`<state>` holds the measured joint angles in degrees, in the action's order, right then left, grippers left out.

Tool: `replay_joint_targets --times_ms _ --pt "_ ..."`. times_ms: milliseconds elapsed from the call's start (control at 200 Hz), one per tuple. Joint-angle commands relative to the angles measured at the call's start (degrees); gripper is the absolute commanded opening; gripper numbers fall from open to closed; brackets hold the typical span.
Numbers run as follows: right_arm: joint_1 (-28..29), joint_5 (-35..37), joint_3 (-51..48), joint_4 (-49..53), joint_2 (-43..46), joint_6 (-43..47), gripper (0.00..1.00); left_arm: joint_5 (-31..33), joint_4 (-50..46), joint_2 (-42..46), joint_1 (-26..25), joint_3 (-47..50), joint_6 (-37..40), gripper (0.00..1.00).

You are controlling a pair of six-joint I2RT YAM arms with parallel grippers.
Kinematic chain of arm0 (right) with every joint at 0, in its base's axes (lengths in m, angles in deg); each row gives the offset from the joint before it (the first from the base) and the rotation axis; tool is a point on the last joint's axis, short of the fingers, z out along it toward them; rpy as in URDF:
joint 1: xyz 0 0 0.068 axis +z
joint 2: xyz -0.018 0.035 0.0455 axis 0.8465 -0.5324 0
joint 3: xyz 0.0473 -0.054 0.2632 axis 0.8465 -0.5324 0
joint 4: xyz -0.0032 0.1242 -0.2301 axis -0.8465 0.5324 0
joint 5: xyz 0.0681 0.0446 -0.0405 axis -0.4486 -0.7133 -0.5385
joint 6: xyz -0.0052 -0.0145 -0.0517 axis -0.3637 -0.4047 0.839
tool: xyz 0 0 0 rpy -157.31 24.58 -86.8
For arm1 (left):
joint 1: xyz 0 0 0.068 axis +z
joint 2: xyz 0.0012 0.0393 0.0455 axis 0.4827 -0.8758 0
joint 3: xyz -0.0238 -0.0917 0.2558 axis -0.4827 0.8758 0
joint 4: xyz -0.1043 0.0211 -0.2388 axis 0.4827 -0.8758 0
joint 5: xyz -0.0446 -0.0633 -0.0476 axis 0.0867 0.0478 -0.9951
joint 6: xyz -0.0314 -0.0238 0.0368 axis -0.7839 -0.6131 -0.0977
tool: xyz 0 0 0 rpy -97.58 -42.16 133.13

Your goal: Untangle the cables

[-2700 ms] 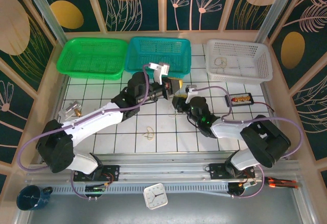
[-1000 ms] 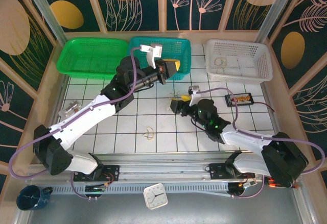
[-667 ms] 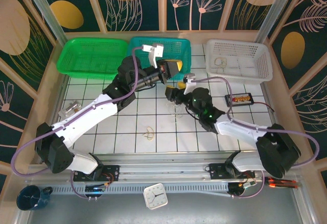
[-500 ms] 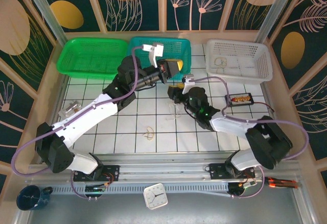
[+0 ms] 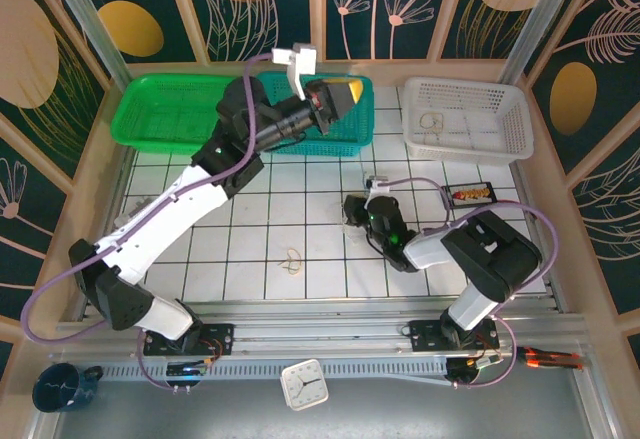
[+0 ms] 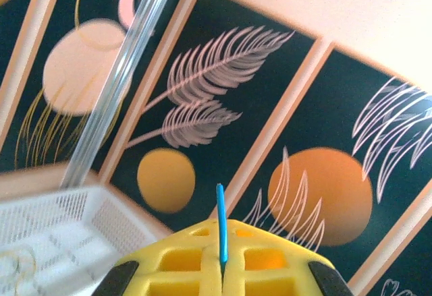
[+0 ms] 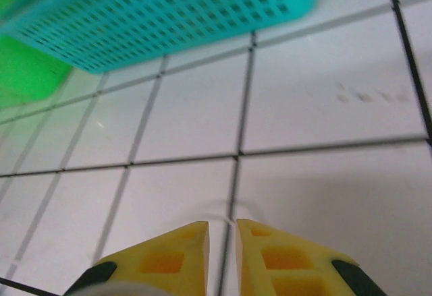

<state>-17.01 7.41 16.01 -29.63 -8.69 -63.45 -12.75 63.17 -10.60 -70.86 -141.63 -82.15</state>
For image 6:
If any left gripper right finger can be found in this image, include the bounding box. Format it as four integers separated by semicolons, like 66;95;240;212
223;219;354;296

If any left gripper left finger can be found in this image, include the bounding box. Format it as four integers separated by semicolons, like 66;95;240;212
101;218;224;296

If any white plastic basket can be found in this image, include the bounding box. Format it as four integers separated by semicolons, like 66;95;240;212
0;184;171;296

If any aluminium frame post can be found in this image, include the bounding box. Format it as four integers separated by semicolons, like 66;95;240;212
60;0;182;191

